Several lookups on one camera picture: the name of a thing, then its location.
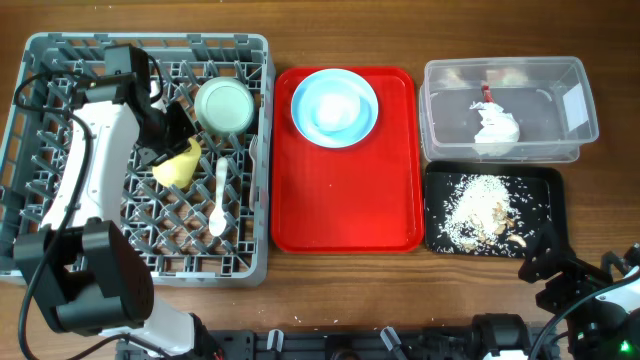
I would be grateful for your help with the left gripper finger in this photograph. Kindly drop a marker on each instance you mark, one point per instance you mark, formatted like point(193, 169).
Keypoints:
point(155, 157)
point(179, 127)

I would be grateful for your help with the grey dishwasher rack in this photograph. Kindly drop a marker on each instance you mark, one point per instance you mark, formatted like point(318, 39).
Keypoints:
point(168, 227)

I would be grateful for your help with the red plastic tray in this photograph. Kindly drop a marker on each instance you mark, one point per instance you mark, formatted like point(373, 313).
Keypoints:
point(366, 198)

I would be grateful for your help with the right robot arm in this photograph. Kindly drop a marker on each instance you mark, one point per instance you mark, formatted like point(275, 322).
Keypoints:
point(600, 305)

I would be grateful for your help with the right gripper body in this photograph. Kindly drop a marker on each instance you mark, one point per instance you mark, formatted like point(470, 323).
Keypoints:
point(580, 280)

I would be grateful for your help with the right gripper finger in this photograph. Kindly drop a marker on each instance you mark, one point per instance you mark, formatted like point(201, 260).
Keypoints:
point(624, 264)
point(546, 253)

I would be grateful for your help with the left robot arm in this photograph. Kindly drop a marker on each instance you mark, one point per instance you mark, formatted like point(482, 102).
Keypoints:
point(80, 269)

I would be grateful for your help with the white plastic fork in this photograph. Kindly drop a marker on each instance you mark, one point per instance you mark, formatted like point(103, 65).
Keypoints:
point(253, 149)

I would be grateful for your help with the rice food waste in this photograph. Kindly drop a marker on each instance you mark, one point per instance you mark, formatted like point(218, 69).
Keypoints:
point(479, 218)

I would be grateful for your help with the red snack wrapper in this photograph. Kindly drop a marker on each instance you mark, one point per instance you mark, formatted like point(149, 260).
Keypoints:
point(487, 95)

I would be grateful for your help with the white napkin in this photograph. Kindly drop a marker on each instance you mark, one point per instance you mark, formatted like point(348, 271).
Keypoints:
point(499, 130)

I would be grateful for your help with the light green saucer bowl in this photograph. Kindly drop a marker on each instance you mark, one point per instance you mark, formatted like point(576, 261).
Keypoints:
point(333, 111)

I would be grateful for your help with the clear plastic bin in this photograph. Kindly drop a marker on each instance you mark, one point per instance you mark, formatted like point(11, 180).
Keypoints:
point(549, 97)

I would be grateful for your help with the white plastic spoon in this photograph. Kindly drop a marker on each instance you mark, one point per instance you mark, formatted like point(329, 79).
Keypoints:
point(217, 221)

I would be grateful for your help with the light blue plate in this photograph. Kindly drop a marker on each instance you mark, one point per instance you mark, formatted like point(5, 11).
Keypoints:
point(334, 79)

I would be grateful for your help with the black tray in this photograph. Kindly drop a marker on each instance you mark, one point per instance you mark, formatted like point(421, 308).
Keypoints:
point(537, 192)

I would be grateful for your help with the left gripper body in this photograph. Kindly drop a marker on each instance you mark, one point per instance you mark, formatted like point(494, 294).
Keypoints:
point(156, 135)

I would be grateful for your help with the yellow plastic cup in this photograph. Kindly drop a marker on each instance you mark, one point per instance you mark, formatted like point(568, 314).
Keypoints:
point(180, 169)

